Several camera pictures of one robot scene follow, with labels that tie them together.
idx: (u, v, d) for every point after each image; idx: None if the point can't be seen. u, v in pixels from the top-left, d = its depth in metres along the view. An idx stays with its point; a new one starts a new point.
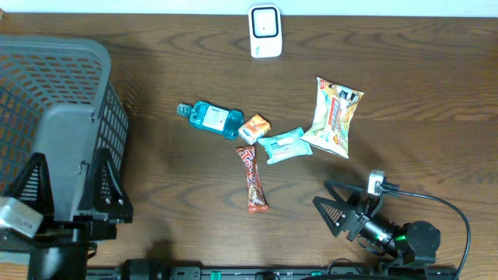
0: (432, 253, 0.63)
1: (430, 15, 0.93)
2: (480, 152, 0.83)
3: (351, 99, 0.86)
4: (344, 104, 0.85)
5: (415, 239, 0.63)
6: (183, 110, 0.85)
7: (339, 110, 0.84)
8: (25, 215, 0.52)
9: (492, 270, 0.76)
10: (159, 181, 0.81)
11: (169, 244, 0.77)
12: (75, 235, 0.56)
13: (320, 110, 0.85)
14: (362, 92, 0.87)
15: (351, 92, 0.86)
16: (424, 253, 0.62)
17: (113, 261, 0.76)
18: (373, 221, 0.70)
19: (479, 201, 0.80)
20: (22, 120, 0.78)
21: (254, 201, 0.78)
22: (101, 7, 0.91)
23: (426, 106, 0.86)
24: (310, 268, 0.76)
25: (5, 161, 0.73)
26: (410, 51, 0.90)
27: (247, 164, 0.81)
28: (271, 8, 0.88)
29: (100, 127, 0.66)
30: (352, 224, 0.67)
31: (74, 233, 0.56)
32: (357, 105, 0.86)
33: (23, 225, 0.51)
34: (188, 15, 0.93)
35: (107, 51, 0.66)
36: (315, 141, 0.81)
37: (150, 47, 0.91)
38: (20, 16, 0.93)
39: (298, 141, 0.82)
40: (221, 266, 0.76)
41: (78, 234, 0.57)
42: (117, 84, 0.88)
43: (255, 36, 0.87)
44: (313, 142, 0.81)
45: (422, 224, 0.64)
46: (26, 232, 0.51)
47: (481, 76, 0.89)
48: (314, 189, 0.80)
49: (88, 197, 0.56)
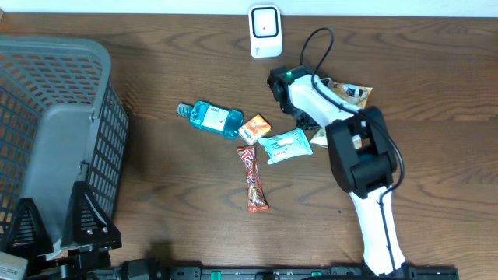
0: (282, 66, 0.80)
1: (430, 15, 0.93)
2: (479, 152, 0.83)
3: (359, 96, 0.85)
4: (354, 101, 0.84)
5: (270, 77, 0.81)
6: (183, 110, 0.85)
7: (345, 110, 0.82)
8: (8, 262, 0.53)
9: (492, 270, 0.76)
10: (159, 181, 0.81)
11: (169, 244, 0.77)
12: (64, 270, 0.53)
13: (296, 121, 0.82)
14: (369, 88, 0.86)
15: (359, 89, 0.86)
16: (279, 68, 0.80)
17: (113, 261, 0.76)
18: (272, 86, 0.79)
19: (479, 201, 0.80)
20: (23, 120, 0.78)
21: (254, 201, 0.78)
22: (100, 7, 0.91)
23: (426, 106, 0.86)
24: (310, 268, 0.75)
25: (6, 161, 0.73)
26: (410, 51, 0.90)
27: (247, 164, 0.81)
28: (271, 8, 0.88)
29: (100, 127, 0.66)
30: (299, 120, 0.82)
31: (63, 270, 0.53)
32: (366, 101, 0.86)
33: (8, 273, 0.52)
34: (188, 14, 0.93)
35: (107, 51, 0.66)
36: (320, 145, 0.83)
37: (150, 46, 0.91)
38: (20, 16, 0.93)
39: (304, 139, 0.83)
40: (221, 266, 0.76)
41: (68, 271, 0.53)
42: (117, 84, 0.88)
43: (255, 36, 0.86)
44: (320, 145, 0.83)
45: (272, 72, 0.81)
46: (12, 278, 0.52)
47: (480, 76, 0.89)
48: (315, 189, 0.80)
49: (68, 232, 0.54)
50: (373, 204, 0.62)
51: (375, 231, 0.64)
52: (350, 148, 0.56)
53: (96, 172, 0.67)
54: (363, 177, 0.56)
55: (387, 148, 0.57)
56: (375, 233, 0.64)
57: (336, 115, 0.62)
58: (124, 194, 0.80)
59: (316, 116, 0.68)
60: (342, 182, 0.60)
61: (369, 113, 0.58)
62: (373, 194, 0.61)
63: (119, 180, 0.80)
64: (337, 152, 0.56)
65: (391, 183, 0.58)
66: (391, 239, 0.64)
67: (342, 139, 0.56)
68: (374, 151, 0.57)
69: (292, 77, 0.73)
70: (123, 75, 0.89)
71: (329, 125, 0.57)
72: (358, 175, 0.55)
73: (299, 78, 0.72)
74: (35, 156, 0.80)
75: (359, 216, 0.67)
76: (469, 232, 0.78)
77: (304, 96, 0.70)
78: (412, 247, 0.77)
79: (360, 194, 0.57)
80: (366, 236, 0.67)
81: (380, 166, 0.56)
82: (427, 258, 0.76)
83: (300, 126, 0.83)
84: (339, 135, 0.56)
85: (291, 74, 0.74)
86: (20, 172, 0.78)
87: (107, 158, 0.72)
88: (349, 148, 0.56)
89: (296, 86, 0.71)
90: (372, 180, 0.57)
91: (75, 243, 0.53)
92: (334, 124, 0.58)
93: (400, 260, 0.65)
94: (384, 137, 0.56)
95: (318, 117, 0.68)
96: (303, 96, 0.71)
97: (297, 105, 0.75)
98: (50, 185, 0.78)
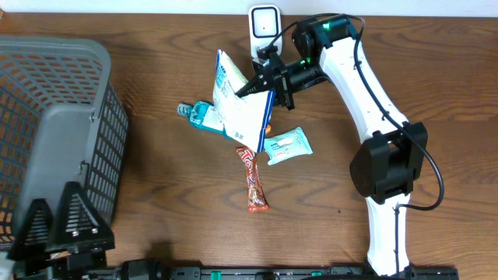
0: (311, 19, 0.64)
1: (429, 16, 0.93)
2: (480, 152, 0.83)
3: None
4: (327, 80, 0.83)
5: (299, 27, 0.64)
6: (183, 110, 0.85)
7: (256, 99, 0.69)
8: None
9: (492, 270, 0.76)
10: (159, 181, 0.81)
11: (169, 243, 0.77)
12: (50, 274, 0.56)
13: (237, 80, 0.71)
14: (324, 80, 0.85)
15: None
16: (309, 19, 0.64)
17: (113, 261, 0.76)
18: (302, 43, 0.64)
19: (479, 201, 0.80)
20: (23, 120, 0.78)
21: (254, 201, 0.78)
22: (100, 7, 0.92)
23: (426, 106, 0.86)
24: (310, 268, 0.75)
25: (6, 162, 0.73)
26: (410, 51, 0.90)
27: (247, 164, 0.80)
28: (271, 8, 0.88)
29: (99, 127, 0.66)
30: (274, 61, 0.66)
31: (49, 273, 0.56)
32: None
33: None
34: (188, 14, 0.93)
35: (107, 51, 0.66)
36: (236, 106, 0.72)
37: (150, 46, 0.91)
38: (19, 16, 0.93)
39: (226, 89, 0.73)
40: (221, 266, 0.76)
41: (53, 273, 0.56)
42: (117, 84, 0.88)
43: (255, 36, 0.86)
44: (242, 103, 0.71)
45: (303, 22, 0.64)
46: None
47: (480, 76, 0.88)
48: (315, 189, 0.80)
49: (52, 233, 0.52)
50: (389, 211, 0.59)
51: (384, 237, 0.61)
52: (385, 161, 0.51)
53: (96, 172, 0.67)
54: (385, 187, 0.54)
55: (419, 161, 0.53)
56: (384, 238, 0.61)
57: (378, 124, 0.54)
58: (124, 194, 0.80)
59: (358, 108, 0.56)
60: (359, 183, 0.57)
61: (415, 126, 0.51)
62: (391, 201, 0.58)
63: (119, 181, 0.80)
64: (371, 166, 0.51)
65: (409, 190, 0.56)
66: (401, 244, 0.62)
67: (381, 155, 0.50)
68: (404, 162, 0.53)
69: (328, 36, 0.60)
70: (123, 75, 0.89)
71: (369, 140, 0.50)
72: (380, 185, 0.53)
73: (338, 43, 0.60)
74: (34, 157, 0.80)
75: (371, 221, 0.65)
76: (469, 231, 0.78)
77: (342, 75, 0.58)
78: (412, 246, 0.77)
79: (377, 199, 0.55)
80: (374, 238, 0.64)
81: (402, 176, 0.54)
82: (426, 257, 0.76)
83: (248, 83, 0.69)
84: (378, 151, 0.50)
85: (328, 29, 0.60)
86: (20, 173, 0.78)
87: (107, 158, 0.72)
88: (384, 162, 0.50)
89: (334, 57, 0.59)
90: (391, 186, 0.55)
91: (56, 243, 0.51)
92: (375, 137, 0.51)
93: (405, 264, 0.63)
94: (421, 153, 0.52)
95: (355, 106, 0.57)
96: (338, 70, 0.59)
97: (328, 74, 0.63)
98: (50, 185, 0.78)
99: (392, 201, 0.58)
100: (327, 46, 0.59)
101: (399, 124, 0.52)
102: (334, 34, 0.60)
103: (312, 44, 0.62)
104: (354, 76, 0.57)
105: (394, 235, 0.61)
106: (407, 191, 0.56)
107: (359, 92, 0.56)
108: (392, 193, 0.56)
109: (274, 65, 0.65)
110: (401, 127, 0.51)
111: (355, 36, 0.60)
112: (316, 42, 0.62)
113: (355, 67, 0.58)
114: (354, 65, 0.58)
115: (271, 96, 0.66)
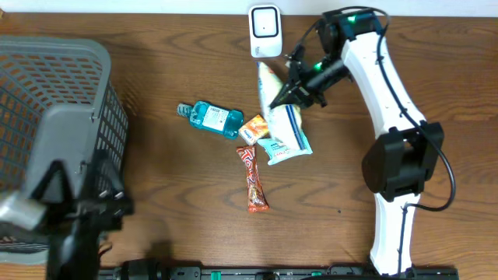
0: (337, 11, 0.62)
1: (430, 15, 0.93)
2: (480, 152, 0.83)
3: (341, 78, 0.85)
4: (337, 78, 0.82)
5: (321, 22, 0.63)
6: (183, 110, 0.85)
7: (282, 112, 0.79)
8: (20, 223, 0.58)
9: (492, 270, 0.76)
10: (159, 181, 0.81)
11: (169, 243, 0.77)
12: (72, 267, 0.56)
13: (272, 90, 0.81)
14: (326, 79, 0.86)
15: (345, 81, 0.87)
16: (331, 13, 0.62)
17: (113, 261, 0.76)
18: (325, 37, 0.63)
19: (478, 200, 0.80)
20: (23, 120, 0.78)
21: (254, 201, 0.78)
22: (100, 7, 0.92)
23: (426, 106, 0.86)
24: (310, 268, 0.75)
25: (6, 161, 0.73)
26: (410, 51, 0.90)
27: (247, 164, 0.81)
28: (271, 8, 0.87)
29: (100, 127, 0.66)
30: (292, 69, 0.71)
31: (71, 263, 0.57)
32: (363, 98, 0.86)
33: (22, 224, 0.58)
34: (188, 14, 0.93)
35: (107, 51, 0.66)
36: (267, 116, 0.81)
37: (150, 46, 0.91)
38: (20, 16, 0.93)
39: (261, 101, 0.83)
40: (221, 266, 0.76)
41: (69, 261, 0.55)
42: (117, 85, 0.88)
43: (255, 35, 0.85)
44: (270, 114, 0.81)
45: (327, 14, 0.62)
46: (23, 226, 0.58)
47: (480, 76, 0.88)
48: (315, 189, 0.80)
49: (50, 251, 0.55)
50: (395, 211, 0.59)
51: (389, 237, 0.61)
52: (398, 158, 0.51)
53: (98, 173, 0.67)
54: (397, 183, 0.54)
55: (432, 161, 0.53)
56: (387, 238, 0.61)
57: (395, 120, 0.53)
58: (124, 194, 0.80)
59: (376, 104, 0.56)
60: (371, 178, 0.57)
61: (430, 125, 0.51)
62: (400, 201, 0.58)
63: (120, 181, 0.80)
64: (385, 161, 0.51)
65: (419, 190, 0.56)
66: (405, 245, 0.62)
67: (395, 152, 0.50)
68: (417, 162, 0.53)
69: (353, 30, 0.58)
70: (122, 75, 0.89)
71: (384, 135, 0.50)
72: (391, 182, 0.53)
73: (361, 37, 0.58)
74: (34, 157, 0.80)
75: (377, 221, 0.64)
76: (469, 231, 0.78)
77: (365, 69, 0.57)
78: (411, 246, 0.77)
79: (387, 197, 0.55)
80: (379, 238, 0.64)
81: (414, 176, 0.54)
82: (426, 258, 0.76)
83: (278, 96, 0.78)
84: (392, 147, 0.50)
85: (354, 22, 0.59)
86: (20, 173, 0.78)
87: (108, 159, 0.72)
88: (398, 158, 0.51)
89: (358, 50, 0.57)
90: (402, 184, 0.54)
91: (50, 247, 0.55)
92: (391, 133, 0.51)
93: (405, 264, 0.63)
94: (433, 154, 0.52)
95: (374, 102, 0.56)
96: (360, 64, 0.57)
97: (349, 67, 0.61)
98: None
99: (401, 200, 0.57)
100: (351, 39, 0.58)
101: (416, 121, 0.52)
102: (359, 28, 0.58)
103: (336, 37, 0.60)
104: (375, 71, 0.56)
105: (400, 235, 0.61)
106: (417, 191, 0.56)
107: (379, 87, 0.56)
108: (401, 192, 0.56)
109: (291, 76, 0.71)
110: (419, 125, 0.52)
111: (379, 31, 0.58)
112: (340, 34, 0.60)
113: (377, 62, 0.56)
114: (377, 60, 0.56)
115: (290, 110, 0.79)
